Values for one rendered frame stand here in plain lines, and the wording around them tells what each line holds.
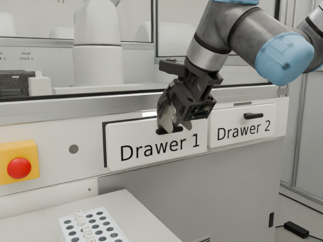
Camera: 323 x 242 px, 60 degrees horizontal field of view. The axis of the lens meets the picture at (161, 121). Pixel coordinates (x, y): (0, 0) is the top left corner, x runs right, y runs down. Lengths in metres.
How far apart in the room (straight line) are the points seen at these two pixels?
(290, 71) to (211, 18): 0.15
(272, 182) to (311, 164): 1.38
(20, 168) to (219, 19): 0.43
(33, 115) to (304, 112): 2.13
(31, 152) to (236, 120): 0.58
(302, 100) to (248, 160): 1.51
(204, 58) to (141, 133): 0.26
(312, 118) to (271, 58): 2.01
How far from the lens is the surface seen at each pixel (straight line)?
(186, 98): 0.55
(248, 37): 0.45
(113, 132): 0.64
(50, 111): 0.64
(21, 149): 0.60
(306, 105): 2.45
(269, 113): 1.00
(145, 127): 0.68
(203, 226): 0.96
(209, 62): 0.52
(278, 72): 0.43
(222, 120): 0.85
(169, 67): 0.61
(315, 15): 0.56
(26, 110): 0.63
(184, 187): 0.85
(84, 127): 0.66
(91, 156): 0.68
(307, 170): 2.53
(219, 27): 0.49
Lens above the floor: 1.07
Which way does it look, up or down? 12 degrees down
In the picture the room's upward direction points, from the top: straight up
